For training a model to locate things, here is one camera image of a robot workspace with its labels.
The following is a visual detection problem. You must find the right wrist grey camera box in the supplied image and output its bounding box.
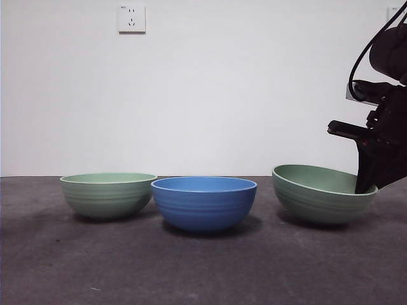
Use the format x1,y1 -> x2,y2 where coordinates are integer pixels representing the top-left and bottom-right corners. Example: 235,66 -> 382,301
345,79 -> 387,107

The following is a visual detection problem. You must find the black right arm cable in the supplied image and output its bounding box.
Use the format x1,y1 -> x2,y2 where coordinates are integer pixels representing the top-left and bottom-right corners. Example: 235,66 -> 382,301
348,0 -> 407,102

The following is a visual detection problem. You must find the green ribbed bowl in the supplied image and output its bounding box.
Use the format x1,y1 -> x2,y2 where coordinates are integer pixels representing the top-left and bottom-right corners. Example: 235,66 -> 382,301
272,164 -> 379,225
59,172 -> 158,220

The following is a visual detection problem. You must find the blue ribbed bowl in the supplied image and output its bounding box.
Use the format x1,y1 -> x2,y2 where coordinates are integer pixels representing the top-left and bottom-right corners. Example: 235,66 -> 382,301
150,176 -> 258,232

